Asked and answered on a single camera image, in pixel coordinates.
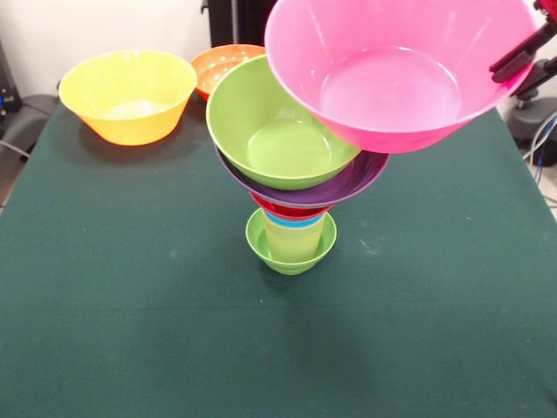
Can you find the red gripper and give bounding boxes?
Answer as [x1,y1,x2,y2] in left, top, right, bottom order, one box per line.
[489,0,557,99]

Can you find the large pink bowl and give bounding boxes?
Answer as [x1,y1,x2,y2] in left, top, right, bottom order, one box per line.
[264,0,540,155]

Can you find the purple bowl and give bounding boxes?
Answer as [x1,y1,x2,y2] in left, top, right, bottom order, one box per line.
[213,145,391,208]

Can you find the small red bowl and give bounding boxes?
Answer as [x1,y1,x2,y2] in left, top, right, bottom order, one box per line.
[250,191,335,221]

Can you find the blue cup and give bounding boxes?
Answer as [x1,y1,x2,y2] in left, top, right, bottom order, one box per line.
[264,211,327,230]

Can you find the large green bowl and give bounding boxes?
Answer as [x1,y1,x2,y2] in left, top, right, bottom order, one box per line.
[205,54,362,192]

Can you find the yellow cup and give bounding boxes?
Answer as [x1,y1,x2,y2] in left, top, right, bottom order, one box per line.
[262,215,327,264]

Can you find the small green bowl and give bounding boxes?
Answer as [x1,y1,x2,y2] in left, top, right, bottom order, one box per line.
[245,207,339,276]

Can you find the orange bowl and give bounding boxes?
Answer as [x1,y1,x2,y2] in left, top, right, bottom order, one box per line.
[190,43,266,102]

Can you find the large yellow bowl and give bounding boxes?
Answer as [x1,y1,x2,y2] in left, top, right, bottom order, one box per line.
[58,50,198,146]

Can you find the dark green tablecloth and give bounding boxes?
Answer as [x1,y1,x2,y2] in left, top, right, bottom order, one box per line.
[0,72,557,418]

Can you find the black equipment box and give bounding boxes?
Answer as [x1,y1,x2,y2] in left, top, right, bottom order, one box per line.
[0,41,23,127]

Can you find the white and blue cables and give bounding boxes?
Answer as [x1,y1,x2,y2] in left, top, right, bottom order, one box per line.
[521,111,557,175]

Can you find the grey cable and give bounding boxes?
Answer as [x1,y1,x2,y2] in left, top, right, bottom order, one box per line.
[0,138,32,163]

